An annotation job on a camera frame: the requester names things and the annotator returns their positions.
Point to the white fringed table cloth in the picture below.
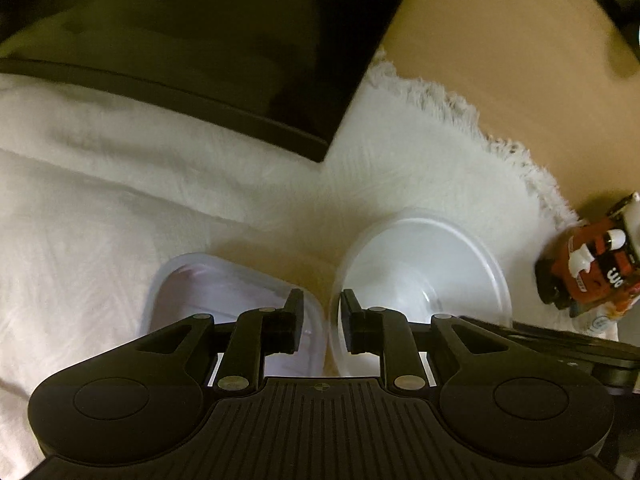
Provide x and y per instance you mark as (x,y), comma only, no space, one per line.
(98,191)

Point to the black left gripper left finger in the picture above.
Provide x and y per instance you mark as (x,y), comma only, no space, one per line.
(258,334)

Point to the panda robot figurine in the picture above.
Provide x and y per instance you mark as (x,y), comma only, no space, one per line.
(594,263)

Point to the white plastic bowl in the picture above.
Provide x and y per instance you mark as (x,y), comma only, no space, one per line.
(419,264)

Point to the black monitor screen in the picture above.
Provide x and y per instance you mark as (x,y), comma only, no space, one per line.
(281,71)

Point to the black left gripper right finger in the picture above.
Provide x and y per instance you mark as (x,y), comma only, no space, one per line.
(386,334)

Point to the red rectangular foil tray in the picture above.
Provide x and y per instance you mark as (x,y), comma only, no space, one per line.
(198,283)

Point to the red granola cereal bag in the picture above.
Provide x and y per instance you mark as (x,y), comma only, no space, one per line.
(601,321)

